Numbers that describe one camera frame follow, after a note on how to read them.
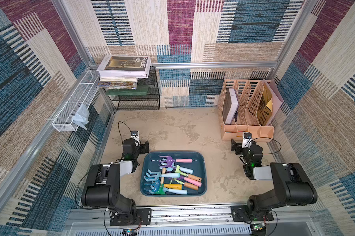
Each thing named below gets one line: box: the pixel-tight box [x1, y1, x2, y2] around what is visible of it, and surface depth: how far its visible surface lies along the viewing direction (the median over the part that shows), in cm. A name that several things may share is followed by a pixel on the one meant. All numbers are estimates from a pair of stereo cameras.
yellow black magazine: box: [256, 83, 273, 126], surface depth 96 cm
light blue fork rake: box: [143, 169, 181, 182], surface depth 85 cm
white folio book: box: [97, 55, 152, 78], surface depth 85 cm
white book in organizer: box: [224, 88, 239, 124], surface depth 101 cm
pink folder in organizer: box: [263, 78, 284, 127], surface depth 89 cm
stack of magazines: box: [95, 77, 138, 90], surface depth 83 cm
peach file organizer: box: [216, 79, 275, 143], surface depth 104 cm
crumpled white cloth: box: [71, 103, 90, 131], surface depth 69 cm
